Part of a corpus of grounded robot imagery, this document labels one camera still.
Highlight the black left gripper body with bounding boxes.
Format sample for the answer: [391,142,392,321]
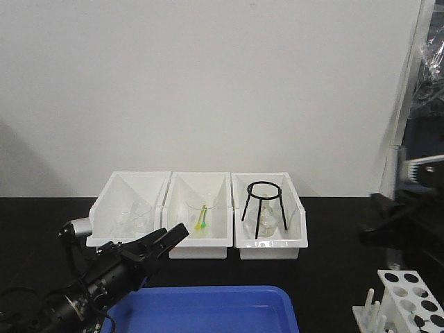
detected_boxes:
[84,243,156,311]

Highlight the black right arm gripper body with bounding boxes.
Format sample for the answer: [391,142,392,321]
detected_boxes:
[392,155,443,270]

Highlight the white test tube rack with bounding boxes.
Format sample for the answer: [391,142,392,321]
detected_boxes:
[352,269,443,333]

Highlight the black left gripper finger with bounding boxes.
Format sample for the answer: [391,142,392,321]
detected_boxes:
[142,223,189,274]
[119,228,169,257]

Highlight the glass beaker with droppers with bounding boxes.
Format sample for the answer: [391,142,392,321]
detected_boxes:
[186,194,218,239]

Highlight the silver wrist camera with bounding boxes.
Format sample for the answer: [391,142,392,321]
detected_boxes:
[58,217,93,240]

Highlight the clear plastic bag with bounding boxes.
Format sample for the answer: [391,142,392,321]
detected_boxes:
[409,27,443,119]

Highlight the small glass beakers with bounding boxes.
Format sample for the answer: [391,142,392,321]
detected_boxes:
[113,203,152,238]

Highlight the left white storage bin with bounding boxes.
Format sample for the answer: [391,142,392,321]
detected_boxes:
[86,171,171,248]

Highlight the black wire tripod stand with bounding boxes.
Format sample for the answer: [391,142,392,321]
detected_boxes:
[241,180,289,241]

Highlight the middle white storage bin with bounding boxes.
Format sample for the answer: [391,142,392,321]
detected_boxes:
[161,172,234,259]

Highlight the right white storage bin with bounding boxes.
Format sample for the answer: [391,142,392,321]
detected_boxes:
[231,173,308,260]

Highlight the blue-grey pegboard drying rack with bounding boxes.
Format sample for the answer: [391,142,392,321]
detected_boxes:
[395,1,443,159]

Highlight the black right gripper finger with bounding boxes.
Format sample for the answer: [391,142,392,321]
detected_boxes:
[358,193,416,247]

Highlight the glass conical flask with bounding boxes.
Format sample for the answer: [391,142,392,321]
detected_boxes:
[244,199,280,239]

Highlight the white storage bin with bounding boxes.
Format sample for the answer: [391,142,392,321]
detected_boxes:
[161,172,234,259]
[86,171,171,248]
[231,173,308,260]

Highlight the blue plastic tray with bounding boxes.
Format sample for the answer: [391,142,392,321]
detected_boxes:
[108,285,299,332]

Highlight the clear glass test tube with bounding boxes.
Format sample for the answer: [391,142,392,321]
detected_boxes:
[386,145,405,271]

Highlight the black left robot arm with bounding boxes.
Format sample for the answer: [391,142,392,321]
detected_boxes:
[1,220,189,332]

